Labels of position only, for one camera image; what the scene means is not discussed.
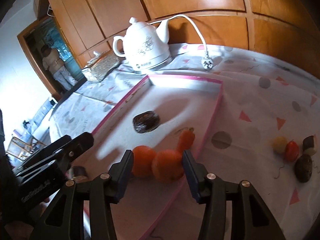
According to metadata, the brown taro piece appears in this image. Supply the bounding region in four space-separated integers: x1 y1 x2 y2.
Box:
302 135 317 155

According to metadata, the white patterned tablecloth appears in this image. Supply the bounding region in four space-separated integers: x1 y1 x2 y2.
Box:
49 42 320 240

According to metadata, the silver kettle base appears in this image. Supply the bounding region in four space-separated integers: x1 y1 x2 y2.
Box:
130 55 173 75

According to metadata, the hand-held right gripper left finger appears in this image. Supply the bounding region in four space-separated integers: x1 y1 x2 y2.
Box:
29 149 135 240

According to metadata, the orange carrot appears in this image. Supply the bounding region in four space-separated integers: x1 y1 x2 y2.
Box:
176 127 195 154

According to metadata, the dark avocado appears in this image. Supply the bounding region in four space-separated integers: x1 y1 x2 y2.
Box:
132 110 160 133

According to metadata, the orange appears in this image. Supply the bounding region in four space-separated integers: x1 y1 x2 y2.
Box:
132 145 157 178
152 149 185 182

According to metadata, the pale yellow round fruit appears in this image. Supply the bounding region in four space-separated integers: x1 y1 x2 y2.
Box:
272 136 288 153

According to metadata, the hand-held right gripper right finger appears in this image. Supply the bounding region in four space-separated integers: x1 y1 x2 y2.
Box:
182 149 286 240

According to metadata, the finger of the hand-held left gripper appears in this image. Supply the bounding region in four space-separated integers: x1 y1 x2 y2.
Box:
53 132 95 172
22 134 72 168

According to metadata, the white ceramic electric kettle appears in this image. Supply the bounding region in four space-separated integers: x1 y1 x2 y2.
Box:
112 17 171 71

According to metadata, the silver embossed tissue box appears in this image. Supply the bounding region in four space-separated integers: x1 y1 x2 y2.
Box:
82 51 120 82

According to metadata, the pink shallow box tray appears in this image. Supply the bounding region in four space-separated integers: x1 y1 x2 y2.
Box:
70 74 224 240

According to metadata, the wooden rack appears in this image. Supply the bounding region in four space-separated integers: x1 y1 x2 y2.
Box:
5 127 48 163

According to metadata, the dark brown speckled fruit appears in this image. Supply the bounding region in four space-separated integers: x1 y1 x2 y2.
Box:
294 154 313 182

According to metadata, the wooden door frame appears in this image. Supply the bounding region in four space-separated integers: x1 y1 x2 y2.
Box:
17 15 84 98

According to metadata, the red tomato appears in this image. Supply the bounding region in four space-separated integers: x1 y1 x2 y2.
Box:
284 141 299 162

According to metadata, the white power cord with plug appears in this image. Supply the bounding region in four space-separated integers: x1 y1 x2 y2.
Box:
160 14 214 70

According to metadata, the wooden panelled cabinet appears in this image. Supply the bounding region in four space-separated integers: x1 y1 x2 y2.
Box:
34 0 320 80

